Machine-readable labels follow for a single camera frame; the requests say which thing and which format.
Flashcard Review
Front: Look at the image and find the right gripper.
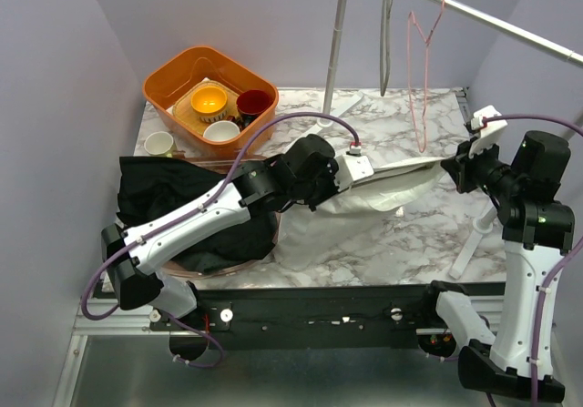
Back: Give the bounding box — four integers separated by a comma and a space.
445, 133, 525, 200

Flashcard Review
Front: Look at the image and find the white skirt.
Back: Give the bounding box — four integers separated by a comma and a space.
272, 174, 444, 270

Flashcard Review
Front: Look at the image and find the grey hanger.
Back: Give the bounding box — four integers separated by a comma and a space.
379, 0, 394, 97
368, 158, 445, 184

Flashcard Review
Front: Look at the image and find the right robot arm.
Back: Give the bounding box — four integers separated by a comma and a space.
418, 131, 575, 403

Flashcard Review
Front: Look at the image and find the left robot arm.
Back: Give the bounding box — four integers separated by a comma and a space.
101, 134, 338, 330

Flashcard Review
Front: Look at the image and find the clear pink plastic basket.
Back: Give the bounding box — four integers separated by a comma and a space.
163, 151, 283, 280

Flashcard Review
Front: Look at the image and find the dark red cup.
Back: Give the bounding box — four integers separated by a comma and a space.
236, 89, 271, 128

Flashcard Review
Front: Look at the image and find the white bowl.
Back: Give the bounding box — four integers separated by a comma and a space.
203, 120, 240, 142

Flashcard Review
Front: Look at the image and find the orange plastic bin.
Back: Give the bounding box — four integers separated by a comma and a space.
142, 46, 279, 158

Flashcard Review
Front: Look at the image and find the yellow bowl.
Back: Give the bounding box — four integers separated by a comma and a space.
190, 86, 228, 123

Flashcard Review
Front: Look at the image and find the woven bamboo mat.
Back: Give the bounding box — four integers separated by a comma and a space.
172, 81, 229, 135

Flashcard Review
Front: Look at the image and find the white mug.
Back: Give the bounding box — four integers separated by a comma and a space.
143, 131, 178, 158

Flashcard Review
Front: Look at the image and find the black garment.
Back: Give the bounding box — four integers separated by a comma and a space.
117, 157, 279, 275

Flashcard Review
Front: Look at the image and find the black mounting bar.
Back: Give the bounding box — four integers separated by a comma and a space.
149, 281, 502, 351

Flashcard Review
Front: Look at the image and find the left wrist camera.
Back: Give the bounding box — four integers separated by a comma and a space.
335, 154, 374, 191

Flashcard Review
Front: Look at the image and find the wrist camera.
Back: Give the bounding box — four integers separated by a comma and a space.
335, 154, 374, 191
465, 105, 507, 158

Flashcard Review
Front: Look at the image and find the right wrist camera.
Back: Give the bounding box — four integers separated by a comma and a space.
465, 105, 507, 158

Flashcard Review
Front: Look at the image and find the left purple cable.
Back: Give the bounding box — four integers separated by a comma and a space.
80, 112, 363, 368

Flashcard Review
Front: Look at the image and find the pink wire hanger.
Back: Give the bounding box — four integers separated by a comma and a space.
406, 0, 445, 154

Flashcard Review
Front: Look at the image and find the silver clothes rack rail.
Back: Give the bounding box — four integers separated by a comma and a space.
427, 0, 582, 68

